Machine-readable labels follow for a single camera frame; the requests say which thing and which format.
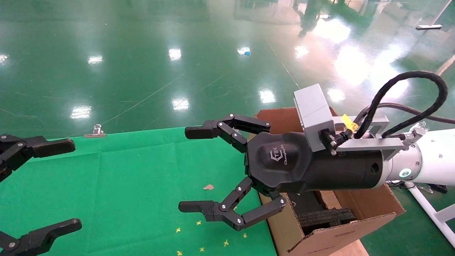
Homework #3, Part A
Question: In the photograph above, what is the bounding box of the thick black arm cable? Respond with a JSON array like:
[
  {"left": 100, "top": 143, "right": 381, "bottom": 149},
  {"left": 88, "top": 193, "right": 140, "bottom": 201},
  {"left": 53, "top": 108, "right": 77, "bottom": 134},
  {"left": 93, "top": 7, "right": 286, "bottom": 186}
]
[{"left": 354, "top": 71, "right": 448, "bottom": 140}]

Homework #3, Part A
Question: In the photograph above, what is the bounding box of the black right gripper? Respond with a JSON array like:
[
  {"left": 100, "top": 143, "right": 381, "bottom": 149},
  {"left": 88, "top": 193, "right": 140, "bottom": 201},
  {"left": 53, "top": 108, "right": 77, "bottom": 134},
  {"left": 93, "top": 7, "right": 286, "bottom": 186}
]
[{"left": 178, "top": 114, "right": 388, "bottom": 231}]

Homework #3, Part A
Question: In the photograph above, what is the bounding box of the white pipe frame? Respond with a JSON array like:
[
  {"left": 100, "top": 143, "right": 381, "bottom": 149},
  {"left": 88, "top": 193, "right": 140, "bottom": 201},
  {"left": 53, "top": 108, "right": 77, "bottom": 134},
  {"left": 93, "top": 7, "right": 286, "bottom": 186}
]
[{"left": 405, "top": 182, "right": 455, "bottom": 247}]

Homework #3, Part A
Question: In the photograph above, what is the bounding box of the black plastic grid tray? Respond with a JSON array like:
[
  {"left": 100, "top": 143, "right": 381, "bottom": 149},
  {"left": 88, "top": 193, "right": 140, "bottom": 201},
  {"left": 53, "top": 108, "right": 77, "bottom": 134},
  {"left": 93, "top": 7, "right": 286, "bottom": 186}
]
[{"left": 425, "top": 183, "right": 448, "bottom": 194}]

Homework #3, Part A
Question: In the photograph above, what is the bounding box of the grey metal camera bracket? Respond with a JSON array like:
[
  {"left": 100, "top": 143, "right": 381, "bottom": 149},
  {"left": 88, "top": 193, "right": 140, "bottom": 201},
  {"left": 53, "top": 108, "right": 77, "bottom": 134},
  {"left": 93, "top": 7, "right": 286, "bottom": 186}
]
[{"left": 329, "top": 114, "right": 409, "bottom": 160}]

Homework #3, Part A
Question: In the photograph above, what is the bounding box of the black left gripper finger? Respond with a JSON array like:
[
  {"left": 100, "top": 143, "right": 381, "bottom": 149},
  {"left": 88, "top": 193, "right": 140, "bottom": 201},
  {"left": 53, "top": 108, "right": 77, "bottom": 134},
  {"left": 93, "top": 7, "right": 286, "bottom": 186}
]
[
  {"left": 0, "top": 219, "right": 82, "bottom": 256},
  {"left": 0, "top": 134, "right": 76, "bottom": 182}
]

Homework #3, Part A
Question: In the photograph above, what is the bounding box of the large open cardboard carton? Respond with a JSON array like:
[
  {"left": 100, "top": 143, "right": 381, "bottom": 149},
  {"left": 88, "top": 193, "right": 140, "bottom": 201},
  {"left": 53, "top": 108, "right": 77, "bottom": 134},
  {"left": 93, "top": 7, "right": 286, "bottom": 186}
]
[{"left": 254, "top": 107, "right": 406, "bottom": 256}]

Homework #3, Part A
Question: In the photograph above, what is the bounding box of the green table cloth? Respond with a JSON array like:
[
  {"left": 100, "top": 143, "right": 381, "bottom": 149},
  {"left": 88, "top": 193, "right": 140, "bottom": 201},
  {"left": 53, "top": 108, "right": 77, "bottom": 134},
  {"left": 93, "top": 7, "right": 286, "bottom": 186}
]
[{"left": 0, "top": 127, "right": 278, "bottom": 256}]

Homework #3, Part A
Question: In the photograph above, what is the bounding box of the black foam strip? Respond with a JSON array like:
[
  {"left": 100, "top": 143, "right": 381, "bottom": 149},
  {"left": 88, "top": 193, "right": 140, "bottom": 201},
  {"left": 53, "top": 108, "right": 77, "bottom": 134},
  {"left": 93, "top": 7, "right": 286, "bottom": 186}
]
[{"left": 298, "top": 207, "right": 356, "bottom": 233}]

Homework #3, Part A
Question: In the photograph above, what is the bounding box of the yellow cable tag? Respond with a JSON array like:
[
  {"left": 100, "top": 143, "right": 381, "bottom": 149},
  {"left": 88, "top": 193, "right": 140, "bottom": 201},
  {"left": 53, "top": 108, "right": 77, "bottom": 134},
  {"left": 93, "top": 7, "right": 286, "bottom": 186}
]
[{"left": 341, "top": 114, "right": 359, "bottom": 132}]

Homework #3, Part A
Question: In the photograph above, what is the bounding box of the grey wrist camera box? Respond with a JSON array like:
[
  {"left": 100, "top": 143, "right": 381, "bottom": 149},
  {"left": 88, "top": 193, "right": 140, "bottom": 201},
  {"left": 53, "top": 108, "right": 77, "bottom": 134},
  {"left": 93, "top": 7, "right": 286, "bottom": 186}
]
[{"left": 294, "top": 84, "right": 336, "bottom": 153}]

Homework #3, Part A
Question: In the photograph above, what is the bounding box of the wooden board under carton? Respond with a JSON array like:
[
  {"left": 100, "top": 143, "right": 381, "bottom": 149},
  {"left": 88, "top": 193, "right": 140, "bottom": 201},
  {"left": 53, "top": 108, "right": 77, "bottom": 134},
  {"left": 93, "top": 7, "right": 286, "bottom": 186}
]
[{"left": 329, "top": 239, "right": 370, "bottom": 256}]

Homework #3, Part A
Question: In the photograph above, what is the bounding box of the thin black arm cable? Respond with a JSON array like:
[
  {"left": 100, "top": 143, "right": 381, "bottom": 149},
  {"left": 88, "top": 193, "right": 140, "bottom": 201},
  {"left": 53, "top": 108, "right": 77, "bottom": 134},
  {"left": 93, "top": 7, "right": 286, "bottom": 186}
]
[{"left": 355, "top": 102, "right": 455, "bottom": 125}]

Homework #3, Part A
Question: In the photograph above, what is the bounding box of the silver binder clip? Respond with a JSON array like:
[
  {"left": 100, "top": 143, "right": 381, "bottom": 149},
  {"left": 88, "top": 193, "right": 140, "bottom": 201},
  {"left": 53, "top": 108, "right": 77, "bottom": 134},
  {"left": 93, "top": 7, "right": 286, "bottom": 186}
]
[{"left": 84, "top": 124, "right": 106, "bottom": 138}]

